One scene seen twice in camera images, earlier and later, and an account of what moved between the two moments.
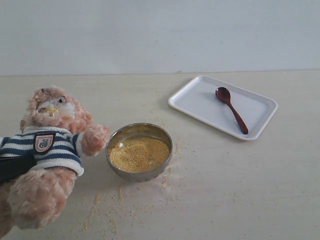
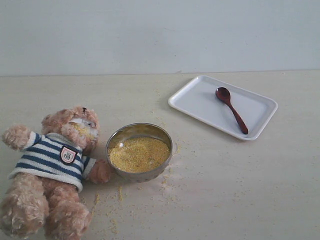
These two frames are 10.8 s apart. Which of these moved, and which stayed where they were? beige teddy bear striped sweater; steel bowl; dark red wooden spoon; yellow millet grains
Moved: beige teddy bear striped sweater
Stayed: steel bowl; dark red wooden spoon; yellow millet grains
